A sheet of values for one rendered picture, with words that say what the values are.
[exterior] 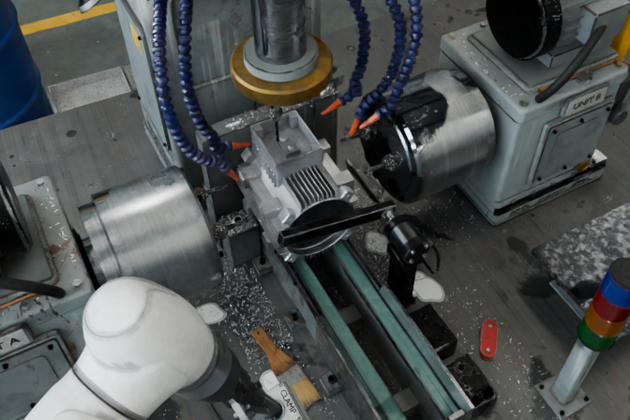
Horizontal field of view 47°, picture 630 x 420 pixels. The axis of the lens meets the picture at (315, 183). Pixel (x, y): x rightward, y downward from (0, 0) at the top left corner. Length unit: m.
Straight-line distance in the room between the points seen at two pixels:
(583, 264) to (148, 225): 0.87
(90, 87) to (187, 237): 1.58
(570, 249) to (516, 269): 0.15
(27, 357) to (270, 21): 0.67
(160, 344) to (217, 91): 0.81
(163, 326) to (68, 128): 1.30
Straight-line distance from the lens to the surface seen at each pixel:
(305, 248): 1.48
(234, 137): 1.44
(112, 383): 0.82
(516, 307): 1.62
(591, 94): 1.59
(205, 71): 1.48
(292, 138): 1.43
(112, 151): 1.93
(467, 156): 1.49
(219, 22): 1.43
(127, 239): 1.28
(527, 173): 1.67
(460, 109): 1.48
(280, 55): 1.22
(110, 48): 3.62
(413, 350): 1.39
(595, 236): 1.63
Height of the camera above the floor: 2.13
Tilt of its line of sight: 49 degrees down
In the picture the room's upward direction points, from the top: 1 degrees counter-clockwise
